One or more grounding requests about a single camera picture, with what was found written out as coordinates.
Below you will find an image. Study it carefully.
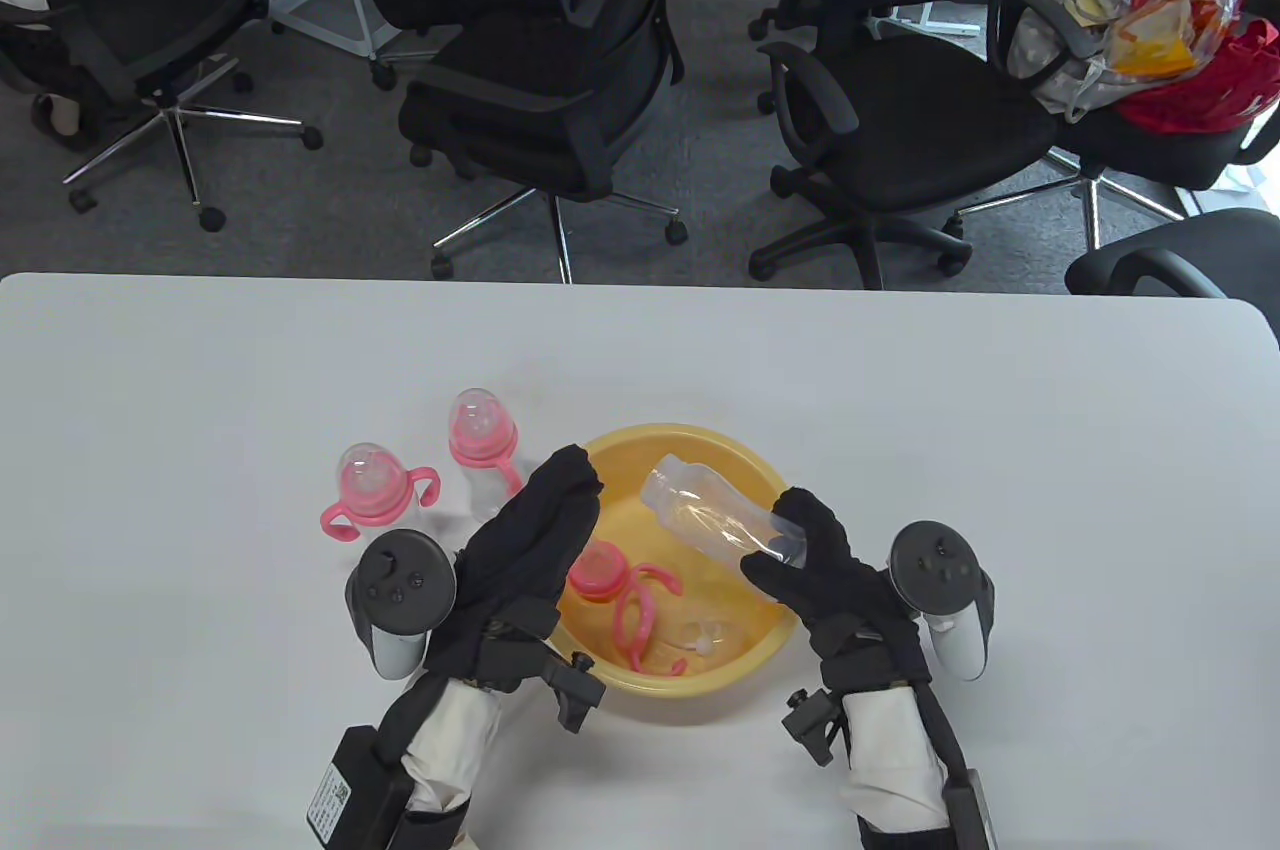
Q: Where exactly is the person's right hand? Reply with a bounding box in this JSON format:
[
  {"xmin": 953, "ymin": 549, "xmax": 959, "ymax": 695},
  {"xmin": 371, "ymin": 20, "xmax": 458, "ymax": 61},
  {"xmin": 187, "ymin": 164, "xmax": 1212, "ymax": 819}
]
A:
[{"xmin": 740, "ymin": 487, "xmax": 926, "ymax": 691}]

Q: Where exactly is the person's left hand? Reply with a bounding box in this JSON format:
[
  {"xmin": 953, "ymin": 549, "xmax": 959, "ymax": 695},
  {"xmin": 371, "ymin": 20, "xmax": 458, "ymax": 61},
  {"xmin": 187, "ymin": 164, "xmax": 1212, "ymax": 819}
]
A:
[{"xmin": 425, "ymin": 445, "xmax": 604, "ymax": 691}]

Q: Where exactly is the pink bottle collar with nipple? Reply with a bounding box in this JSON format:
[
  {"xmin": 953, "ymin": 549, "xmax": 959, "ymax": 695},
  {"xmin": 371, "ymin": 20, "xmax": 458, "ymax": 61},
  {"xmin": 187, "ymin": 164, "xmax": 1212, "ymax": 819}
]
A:
[{"xmin": 566, "ymin": 540, "xmax": 631, "ymax": 603}]

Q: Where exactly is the pink bottle handle ring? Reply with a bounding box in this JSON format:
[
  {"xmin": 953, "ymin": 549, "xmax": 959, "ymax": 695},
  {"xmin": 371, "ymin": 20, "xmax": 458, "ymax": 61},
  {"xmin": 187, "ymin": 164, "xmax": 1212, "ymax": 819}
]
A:
[{"xmin": 612, "ymin": 562, "xmax": 689, "ymax": 676}]

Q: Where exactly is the clear plastic baby bottle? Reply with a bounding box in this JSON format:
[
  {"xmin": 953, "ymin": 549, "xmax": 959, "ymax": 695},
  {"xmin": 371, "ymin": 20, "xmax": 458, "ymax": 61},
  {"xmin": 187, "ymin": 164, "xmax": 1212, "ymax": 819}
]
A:
[
  {"xmin": 320, "ymin": 442, "xmax": 442, "ymax": 543},
  {"xmin": 447, "ymin": 387, "xmax": 526, "ymax": 528},
  {"xmin": 640, "ymin": 453, "xmax": 809, "ymax": 571}
]

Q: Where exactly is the black forearm battery box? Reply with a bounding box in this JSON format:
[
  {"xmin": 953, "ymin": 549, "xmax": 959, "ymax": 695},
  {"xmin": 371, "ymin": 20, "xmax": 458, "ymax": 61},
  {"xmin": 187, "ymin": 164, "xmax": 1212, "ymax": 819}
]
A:
[
  {"xmin": 940, "ymin": 770, "xmax": 1001, "ymax": 850},
  {"xmin": 303, "ymin": 728, "xmax": 416, "ymax": 850}
]

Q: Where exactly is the person's left forearm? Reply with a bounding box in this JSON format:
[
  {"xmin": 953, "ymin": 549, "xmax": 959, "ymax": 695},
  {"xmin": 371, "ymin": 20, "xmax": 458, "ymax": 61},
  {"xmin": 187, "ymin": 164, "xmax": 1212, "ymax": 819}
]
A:
[{"xmin": 380, "ymin": 675, "xmax": 501, "ymax": 850}]

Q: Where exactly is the person's right forearm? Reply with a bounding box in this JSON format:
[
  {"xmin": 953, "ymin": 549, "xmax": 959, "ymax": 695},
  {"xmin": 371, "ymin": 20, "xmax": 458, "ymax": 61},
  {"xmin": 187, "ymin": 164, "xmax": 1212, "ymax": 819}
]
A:
[{"xmin": 840, "ymin": 685, "xmax": 951, "ymax": 826}]

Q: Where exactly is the white and black controller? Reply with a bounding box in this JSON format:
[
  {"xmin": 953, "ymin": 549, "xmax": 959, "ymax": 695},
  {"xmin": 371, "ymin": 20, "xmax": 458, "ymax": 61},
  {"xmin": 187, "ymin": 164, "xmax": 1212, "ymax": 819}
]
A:
[
  {"xmin": 345, "ymin": 530, "xmax": 459, "ymax": 683},
  {"xmin": 888, "ymin": 520, "xmax": 998, "ymax": 683}
]

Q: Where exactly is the yellow plastic basin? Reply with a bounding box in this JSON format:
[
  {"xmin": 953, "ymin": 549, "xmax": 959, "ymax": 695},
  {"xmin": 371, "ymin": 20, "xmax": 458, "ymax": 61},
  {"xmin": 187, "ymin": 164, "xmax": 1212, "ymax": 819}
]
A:
[{"xmin": 548, "ymin": 425, "xmax": 801, "ymax": 699}]

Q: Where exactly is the beige fabric bag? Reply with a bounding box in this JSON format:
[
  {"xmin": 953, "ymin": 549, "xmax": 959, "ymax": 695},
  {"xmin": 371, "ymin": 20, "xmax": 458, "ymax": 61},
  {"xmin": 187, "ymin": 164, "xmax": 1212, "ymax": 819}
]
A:
[{"xmin": 1008, "ymin": 0, "xmax": 1141, "ymax": 126}]

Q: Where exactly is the red bag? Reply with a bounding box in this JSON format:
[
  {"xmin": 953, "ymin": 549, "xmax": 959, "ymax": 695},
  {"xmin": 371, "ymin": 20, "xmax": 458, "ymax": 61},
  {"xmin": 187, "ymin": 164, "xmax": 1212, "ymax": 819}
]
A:
[{"xmin": 1115, "ymin": 0, "xmax": 1280, "ymax": 134}]

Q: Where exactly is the clear orange plastic bag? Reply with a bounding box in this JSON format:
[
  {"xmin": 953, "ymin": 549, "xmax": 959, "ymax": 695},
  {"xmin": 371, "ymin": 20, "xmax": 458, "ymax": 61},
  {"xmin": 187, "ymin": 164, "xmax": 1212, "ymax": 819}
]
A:
[{"xmin": 1100, "ymin": 0, "xmax": 1246, "ymax": 81}]

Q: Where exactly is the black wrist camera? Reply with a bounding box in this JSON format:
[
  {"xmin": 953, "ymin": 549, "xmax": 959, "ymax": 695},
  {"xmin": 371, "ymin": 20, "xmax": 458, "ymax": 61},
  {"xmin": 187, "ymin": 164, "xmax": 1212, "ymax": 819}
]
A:
[
  {"xmin": 545, "ymin": 650, "xmax": 608, "ymax": 736},
  {"xmin": 783, "ymin": 688, "xmax": 846, "ymax": 769}
]

